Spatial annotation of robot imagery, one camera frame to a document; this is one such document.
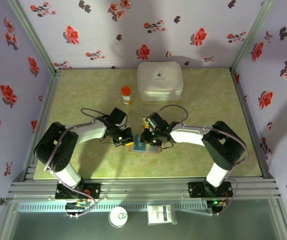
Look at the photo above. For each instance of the white zipped medicine pouch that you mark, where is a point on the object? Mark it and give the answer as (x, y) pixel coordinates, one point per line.
(158, 82)

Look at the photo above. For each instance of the orange capped pill bottle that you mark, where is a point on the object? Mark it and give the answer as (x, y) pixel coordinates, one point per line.
(126, 96)

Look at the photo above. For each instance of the white packet in plastic bag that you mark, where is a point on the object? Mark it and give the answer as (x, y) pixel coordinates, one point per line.
(161, 215)

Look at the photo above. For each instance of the blue credit card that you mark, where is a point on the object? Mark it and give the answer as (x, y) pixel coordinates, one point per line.
(138, 147)

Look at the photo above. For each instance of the aluminium frame post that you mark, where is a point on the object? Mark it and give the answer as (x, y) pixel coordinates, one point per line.
(252, 37)
(34, 37)

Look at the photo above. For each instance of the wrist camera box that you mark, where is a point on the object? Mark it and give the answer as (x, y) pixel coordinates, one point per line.
(121, 116)
(150, 121)

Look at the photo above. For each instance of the aluminium frame cross rail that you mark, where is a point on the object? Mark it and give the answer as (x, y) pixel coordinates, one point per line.
(143, 190)

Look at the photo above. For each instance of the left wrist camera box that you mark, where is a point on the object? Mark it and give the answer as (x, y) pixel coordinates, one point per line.
(121, 116)

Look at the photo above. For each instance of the small electronics board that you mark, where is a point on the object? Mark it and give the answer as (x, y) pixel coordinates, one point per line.
(77, 206)
(216, 203)

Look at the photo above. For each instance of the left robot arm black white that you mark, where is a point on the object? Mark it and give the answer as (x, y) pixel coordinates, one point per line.
(91, 132)

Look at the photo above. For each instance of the brown leather card holder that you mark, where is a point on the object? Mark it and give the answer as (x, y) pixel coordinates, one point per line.
(156, 150)

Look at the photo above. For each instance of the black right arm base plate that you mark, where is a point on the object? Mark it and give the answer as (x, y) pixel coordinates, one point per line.
(196, 190)

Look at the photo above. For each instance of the round white lid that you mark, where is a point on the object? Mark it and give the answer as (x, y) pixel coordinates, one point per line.
(118, 220)

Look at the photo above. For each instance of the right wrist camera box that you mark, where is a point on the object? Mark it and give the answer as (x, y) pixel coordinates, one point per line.
(150, 121)

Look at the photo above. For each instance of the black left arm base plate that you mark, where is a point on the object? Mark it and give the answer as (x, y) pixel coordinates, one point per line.
(93, 191)

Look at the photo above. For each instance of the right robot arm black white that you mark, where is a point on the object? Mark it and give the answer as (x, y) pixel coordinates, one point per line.
(188, 135)

